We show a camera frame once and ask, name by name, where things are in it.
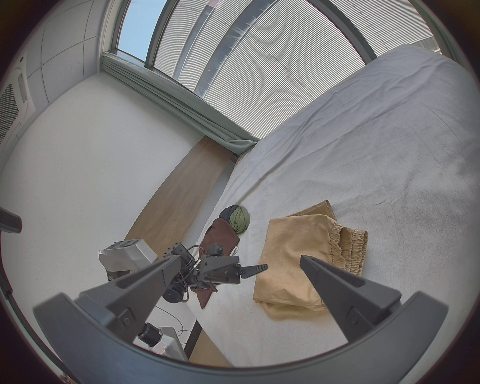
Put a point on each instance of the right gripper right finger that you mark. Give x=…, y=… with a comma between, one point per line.
x=337, y=300

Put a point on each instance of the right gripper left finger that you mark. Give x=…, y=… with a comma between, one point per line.
x=142, y=296

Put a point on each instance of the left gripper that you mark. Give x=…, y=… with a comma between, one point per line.
x=219, y=270

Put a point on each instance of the tan shorts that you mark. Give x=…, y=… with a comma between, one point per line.
x=288, y=255

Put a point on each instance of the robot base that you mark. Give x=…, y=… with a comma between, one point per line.
x=170, y=343

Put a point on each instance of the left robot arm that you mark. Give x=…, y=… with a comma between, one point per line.
x=127, y=257

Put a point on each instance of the bed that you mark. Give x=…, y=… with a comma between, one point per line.
x=375, y=150

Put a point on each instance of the brown garment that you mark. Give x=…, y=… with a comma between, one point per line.
x=221, y=236

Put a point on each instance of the green garment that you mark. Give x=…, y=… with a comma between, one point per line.
x=240, y=221

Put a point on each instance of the black garment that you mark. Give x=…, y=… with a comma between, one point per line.
x=226, y=213

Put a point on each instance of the grey-green curtain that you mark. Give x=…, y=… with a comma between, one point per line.
x=180, y=101

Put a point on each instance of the white ceiling air conditioner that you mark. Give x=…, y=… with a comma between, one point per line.
x=13, y=105

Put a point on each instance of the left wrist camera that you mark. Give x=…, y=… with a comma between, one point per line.
x=214, y=249

